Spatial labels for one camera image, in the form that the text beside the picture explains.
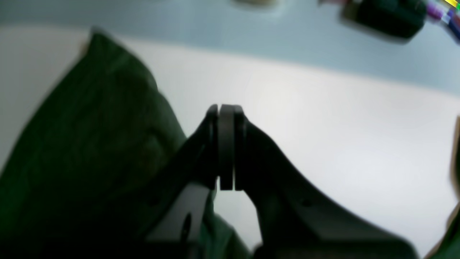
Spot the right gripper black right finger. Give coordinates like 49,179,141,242
234,105,417,259

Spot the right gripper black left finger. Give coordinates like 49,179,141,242
108,105,234,259

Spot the dark green t-shirt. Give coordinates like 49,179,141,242
0,31,252,259

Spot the black action camera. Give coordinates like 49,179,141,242
341,0,427,41

